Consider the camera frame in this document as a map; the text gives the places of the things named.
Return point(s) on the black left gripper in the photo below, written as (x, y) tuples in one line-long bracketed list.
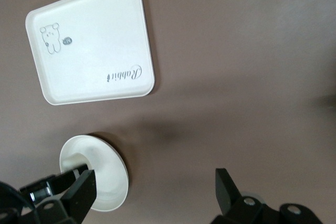
[(15, 193)]

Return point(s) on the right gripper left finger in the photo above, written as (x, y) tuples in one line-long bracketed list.
[(82, 195)]

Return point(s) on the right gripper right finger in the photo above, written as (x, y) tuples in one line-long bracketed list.
[(227, 192)]

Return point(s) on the round cream plate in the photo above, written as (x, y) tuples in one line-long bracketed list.
[(107, 161)]

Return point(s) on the cream rabbit print tray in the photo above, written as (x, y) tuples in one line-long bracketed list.
[(92, 37)]

